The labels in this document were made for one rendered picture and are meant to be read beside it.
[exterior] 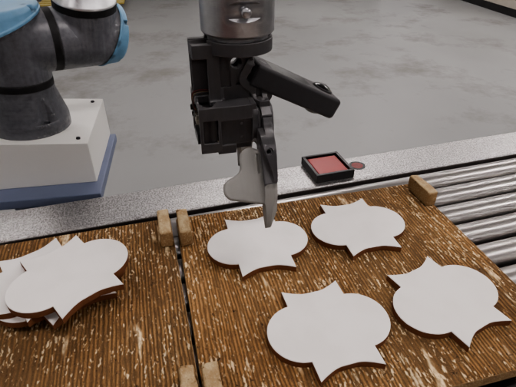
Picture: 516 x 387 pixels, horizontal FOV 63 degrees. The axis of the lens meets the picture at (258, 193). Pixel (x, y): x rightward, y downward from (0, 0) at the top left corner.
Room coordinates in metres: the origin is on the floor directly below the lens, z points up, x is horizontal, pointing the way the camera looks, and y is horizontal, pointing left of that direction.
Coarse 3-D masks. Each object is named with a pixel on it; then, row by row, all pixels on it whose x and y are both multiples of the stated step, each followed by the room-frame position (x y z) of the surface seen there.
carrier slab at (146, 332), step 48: (48, 240) 0.47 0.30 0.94; (144, 240) 0.47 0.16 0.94; (144, 288) 0.38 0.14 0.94; (0, 336) 0.30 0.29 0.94; (48, 336) 0.30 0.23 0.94; (96, 336) 0.30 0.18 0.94; (144, 336) 0.30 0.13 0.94; (0, 384) 0.25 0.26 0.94; (48, 384) 0.25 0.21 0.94; (96, 384) 0.25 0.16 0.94; (144, 384) 0.25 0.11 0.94
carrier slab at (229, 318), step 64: (384, 192) 0.60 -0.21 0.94; (192, 256) 0.44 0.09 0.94; (320, 256) 0.44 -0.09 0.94; (384, 256) 0.44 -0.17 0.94; (448, 256) 0.44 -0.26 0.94; (192, 320) 0.33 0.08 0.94; (256, 320) 0.33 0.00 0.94; (512, 320) 0.33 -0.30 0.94; (256, 384) 0.25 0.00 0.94; (384, 384) 0.25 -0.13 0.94; (448, 384) 0.25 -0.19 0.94
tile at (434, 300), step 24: (432, 264) 0.41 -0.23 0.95; (408, 288) 0.37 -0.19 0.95; (432, 288) 0.37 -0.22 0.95; (456, 288) 0.37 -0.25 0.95; (480, 288) 0.37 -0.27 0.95; (408, 312) 0.33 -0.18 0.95; (432, 312) 0.33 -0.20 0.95; (456, 312) 0.33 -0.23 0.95; (480, 312) 0.33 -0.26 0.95; (432, 336) 0.30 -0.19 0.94; (456, 336) 0.30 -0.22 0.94
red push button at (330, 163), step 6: (330, 156) 0.73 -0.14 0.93; (312, 162) 0.71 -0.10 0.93; (318, 162) 0.71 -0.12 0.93; (324, 162) 0.71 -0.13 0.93; (330, 162) 0.71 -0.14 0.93; (336, 162) 0.71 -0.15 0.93; (318, 168) 0.69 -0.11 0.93; (324, 168) 0.69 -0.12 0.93; (330, 168) 0.69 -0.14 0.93; (336, 168) 0.69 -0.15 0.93; (342, 168) 0.69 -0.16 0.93
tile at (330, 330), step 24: (336, 288) 0.37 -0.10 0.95; (288, 312) 0.33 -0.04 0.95; (312, 312) 0.33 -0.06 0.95; (336, 312) 0.33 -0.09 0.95; (360, 312) 0.33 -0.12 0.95; (384, 312) 0.33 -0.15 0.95; (288, 336) 0.30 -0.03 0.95; (312, 336) 0.30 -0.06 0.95; (336, 336) 0.30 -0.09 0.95; (360, 336) 0.30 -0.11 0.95; (384, 336) 0.30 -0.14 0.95; (288, 360) 0.27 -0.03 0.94; (312, 360) 0.27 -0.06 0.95; (336, 360) 0.27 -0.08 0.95; (360, 360) 0.27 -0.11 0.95
